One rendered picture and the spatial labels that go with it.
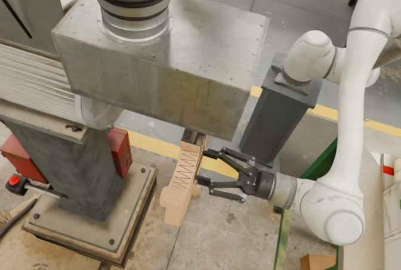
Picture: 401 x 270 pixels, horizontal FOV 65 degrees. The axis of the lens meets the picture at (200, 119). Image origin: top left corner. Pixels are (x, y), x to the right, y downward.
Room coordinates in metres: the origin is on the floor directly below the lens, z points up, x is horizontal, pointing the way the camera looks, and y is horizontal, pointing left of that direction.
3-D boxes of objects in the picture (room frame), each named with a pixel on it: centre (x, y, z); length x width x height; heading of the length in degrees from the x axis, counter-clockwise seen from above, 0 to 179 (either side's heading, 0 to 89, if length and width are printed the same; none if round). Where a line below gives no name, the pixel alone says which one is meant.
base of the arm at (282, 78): (1.16, -0.41, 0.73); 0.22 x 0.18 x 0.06; 75
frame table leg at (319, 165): (0.71, -0.57, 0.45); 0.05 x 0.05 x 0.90; 83
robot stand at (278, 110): (1.15, -0.43, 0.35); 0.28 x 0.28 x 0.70; 75
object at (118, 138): (0.67, 0.44, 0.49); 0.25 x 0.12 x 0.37; 83
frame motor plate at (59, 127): (0.51, 0.46, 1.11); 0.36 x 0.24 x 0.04; 83
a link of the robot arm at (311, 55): (1.15, -0.44, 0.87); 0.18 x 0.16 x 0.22; 81
